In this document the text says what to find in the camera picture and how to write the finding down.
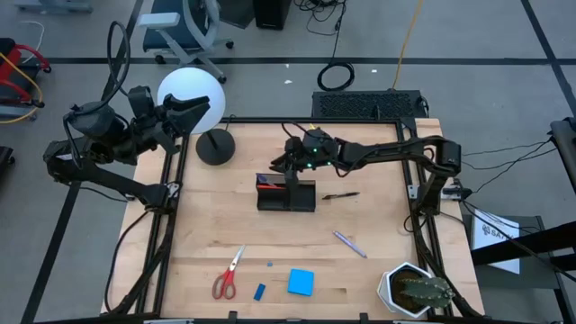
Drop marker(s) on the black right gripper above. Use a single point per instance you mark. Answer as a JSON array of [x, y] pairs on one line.
[[315, 150]]

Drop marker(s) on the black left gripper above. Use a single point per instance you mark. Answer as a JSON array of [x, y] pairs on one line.
[[148, 114]]

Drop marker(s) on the black mesh desk organizer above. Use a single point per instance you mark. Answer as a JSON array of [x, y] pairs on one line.
[[274, 200]]

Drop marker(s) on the black pen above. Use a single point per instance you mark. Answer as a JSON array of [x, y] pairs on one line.
[[340, 195]]

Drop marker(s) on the purple silver pen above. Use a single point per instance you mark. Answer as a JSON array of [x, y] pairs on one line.
[[350, 244]]

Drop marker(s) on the blue sticky note pad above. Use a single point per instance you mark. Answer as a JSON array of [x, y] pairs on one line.
[[300, 282]]

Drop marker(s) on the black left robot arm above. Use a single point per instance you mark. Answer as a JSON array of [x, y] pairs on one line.
[[94, 128]]

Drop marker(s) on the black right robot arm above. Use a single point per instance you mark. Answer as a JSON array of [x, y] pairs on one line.
[[405, 150]]

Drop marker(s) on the grey blue office chair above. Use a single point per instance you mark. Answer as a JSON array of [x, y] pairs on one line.
[[180, 31]]

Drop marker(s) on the white globe lamp black base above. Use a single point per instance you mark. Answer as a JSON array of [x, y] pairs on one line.
[[189, 90]]

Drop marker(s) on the blue eraser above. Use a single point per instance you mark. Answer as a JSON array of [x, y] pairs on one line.
[[259, 291]]

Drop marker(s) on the black box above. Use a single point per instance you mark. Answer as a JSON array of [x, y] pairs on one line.
[[272, 13]]

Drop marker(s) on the white plant pot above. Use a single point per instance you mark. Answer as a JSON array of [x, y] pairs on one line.
[[384, 288]]

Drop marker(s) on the grey desk foot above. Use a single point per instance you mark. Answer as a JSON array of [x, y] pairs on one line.
[[54, 5]]

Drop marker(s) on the green cactus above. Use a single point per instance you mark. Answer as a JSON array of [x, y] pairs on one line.
[[425, 290]]

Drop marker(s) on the red black cart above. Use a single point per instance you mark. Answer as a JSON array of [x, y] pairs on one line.
[[13, 72]]

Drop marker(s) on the white paper sign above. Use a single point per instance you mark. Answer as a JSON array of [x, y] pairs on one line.
[[495, 238]]

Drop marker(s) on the black metal stand beam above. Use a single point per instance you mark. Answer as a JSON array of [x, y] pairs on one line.
[[522, 245]]

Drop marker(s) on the black side table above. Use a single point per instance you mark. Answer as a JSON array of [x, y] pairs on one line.
[[535, 274]]

